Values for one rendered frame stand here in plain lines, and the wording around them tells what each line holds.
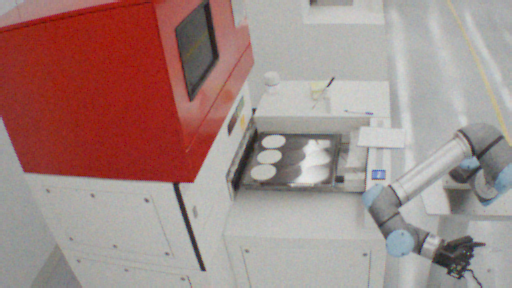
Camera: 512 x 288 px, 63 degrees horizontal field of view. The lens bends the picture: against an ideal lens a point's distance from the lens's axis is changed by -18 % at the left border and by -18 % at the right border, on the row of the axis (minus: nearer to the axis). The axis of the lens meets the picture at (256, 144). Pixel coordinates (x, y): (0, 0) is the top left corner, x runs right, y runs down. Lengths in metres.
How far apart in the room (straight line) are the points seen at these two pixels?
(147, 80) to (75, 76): 0.25
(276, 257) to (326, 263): 0.20
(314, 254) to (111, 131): 0.88
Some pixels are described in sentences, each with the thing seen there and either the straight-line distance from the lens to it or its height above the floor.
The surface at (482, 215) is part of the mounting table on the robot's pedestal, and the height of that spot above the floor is 0.82.
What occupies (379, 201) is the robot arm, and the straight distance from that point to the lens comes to 1.34.
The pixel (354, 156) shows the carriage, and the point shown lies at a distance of 2.10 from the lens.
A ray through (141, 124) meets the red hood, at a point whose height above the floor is 1.43.
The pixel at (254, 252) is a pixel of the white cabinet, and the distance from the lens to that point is 1.93.
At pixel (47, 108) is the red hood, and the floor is 1.50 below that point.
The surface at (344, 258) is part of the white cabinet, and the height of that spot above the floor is 0.71.
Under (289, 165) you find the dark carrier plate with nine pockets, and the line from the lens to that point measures 2.05.
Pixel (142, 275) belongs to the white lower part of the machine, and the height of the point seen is 0.74.
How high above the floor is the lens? 2.10
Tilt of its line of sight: 33 degrees down
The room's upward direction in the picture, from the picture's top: 10 degrees counter-clockwise
